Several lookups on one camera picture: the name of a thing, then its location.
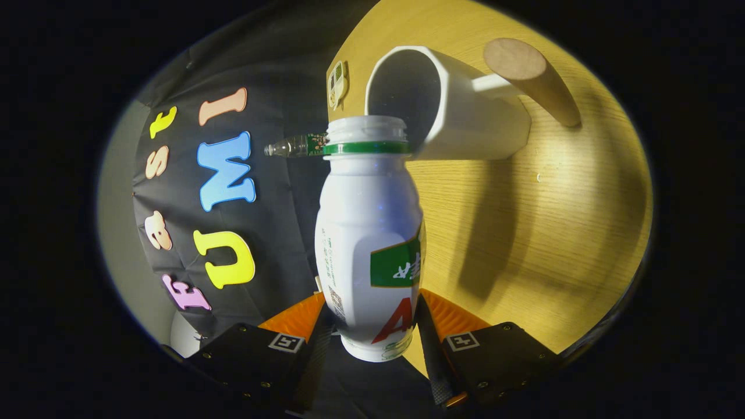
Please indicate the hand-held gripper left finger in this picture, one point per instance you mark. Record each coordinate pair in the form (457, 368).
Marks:
(314, 366)

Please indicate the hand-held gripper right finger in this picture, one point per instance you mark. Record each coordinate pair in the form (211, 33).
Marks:
(429, 355)

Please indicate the white juice bottle green label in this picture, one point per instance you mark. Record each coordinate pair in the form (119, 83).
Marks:
(366, 221)

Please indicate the clear plastic water bottle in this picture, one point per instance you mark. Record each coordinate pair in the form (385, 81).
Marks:
(297, 145)

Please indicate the black backdrop cloth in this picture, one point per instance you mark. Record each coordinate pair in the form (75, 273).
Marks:
(279, 221)

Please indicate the wooden table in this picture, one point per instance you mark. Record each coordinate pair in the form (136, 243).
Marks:
(553, 233)

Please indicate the white divided snack tray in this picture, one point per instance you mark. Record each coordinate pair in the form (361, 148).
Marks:
(337, 84)

